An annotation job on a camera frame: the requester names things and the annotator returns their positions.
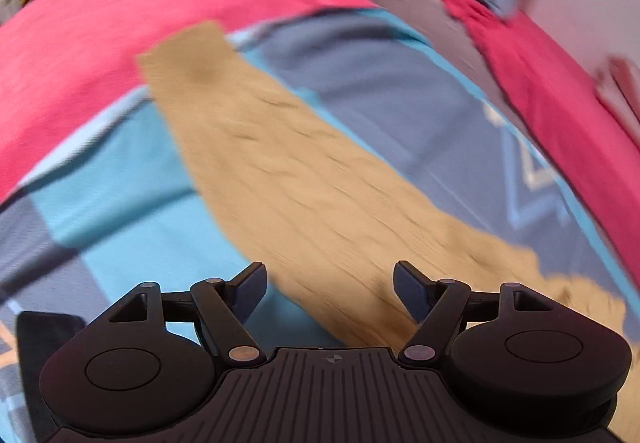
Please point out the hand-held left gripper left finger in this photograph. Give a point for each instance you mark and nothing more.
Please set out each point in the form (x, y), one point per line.
(250, 288)

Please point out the blue grey patterned blanket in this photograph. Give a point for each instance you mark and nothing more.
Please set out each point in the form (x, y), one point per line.
(125, 223)

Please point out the pink bed sheet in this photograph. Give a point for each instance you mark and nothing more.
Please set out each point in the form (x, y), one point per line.
(100, 48)

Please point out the red bed sheet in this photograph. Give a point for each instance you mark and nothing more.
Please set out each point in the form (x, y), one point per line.
(540, 88)

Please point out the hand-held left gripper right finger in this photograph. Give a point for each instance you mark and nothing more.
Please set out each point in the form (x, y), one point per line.
(411, 288)

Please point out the pink pillow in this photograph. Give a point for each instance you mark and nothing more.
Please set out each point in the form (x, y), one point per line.
(620, 83)

